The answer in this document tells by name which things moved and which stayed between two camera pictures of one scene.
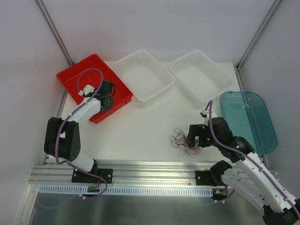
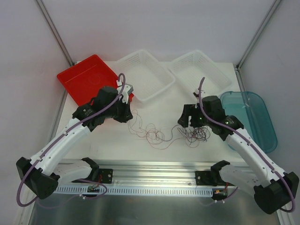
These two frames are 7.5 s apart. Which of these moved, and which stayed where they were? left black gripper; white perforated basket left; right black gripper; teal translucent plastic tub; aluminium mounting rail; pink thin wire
Moved: pink thin wire; left black gripper; right black gripper
Stayed: aluminium mounting rail; white perforated basket left; teal translucent plastic tub
